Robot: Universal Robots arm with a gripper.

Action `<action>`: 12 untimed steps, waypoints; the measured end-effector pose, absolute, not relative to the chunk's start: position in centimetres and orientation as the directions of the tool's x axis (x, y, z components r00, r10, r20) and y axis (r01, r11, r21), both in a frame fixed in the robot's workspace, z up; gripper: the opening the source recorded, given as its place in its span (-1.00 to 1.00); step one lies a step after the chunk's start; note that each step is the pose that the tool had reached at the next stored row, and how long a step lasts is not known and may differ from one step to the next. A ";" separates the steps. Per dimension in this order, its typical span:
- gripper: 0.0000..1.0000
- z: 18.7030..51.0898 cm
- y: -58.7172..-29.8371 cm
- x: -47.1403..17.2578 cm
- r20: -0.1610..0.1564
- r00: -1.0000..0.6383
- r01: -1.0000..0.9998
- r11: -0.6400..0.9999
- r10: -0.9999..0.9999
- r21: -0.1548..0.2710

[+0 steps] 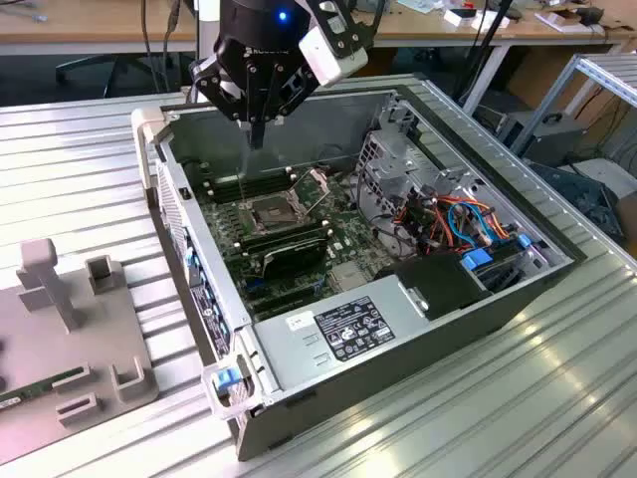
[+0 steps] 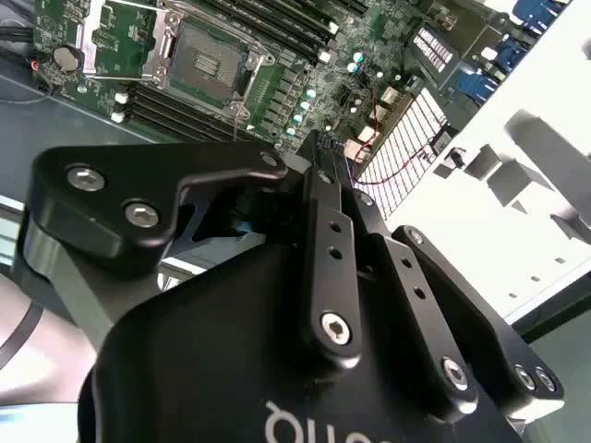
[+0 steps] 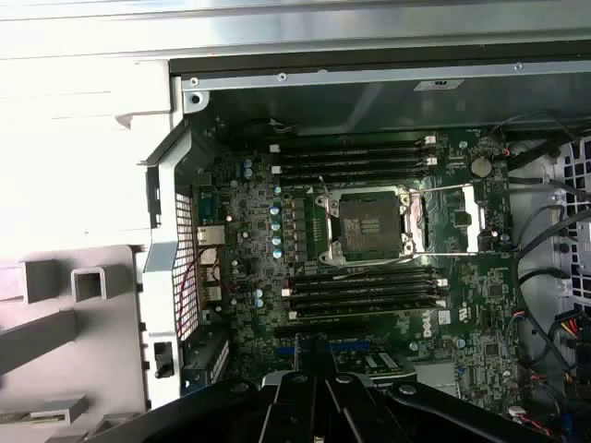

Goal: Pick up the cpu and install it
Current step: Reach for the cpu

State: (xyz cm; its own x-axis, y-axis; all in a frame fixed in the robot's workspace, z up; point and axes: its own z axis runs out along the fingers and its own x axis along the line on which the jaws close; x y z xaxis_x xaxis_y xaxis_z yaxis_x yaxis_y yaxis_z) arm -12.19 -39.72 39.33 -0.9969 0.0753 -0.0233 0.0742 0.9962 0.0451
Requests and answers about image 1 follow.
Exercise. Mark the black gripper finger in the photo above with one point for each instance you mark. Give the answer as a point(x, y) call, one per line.
point(219, 84)
point(293, 97)

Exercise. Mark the CPU socket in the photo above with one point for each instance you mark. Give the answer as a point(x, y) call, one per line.
point(271, 215)

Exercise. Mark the white latched RAM slot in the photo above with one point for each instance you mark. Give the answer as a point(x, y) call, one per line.
point(224, 177)
point(224, 187)

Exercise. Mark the black latched RAM slot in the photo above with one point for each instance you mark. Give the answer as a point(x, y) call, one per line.
point(224, 182)
point(298, 225)
point(224, 192)

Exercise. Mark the black office chair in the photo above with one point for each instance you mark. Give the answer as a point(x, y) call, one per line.
point(117, 61)

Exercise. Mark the silver metal drive cage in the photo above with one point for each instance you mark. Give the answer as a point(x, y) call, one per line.
point(393, 169)

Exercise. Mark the green RAM stick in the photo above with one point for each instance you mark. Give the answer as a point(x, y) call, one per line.
point(40, 389)
point(288, 236)

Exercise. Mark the wooden office desk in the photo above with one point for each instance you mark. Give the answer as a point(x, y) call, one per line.
point(423, 31)

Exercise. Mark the green motherboard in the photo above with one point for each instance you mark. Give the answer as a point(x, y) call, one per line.
point(348, 234)

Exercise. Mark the graphics card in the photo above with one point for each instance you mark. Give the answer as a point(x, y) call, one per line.
point(293, 259)

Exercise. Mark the small white box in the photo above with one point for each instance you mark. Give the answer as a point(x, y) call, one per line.
point(460, 17)

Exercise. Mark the silver finned heatsink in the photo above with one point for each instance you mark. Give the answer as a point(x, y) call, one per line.
point(351, 276)

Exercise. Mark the blue expansion slot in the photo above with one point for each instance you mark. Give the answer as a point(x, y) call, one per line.
point(255, 286)

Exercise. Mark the black expansion slot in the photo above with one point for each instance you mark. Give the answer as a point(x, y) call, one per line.
point(283, 299)

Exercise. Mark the black stand pole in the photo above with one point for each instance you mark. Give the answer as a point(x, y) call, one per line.
point(492, 30)

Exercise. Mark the black plastic shroud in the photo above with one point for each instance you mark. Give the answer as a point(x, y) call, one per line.
point(438, 284)

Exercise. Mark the blue disk carrier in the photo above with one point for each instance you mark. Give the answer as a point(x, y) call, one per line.
point(475, 261)

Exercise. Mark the brown cardboard box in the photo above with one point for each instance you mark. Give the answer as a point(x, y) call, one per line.
point(542, 74)

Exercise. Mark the silver power supply unit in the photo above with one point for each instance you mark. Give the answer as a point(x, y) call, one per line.
point(288, 353)

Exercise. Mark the dark grey equipment box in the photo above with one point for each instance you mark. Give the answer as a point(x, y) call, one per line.
point(552, 142)

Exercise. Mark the small blue clip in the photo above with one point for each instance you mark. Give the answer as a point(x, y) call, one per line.
point(522, 241)

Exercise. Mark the open cardboard box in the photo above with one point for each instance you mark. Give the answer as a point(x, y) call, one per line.
point(562, 20)

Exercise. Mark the blue plastic latch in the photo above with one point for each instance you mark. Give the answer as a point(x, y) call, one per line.
point(223, 377)

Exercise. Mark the dark teal bag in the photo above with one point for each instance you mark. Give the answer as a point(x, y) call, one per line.
point(582, 194)

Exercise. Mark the grey parts rack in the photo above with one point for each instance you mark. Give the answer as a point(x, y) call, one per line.
point(50, 348)

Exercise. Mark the open PC case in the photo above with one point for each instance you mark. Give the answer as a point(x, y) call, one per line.
point(398, 398)

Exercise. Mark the aluminium profile frame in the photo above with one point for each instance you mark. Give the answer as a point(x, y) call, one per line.
point(602, 74)

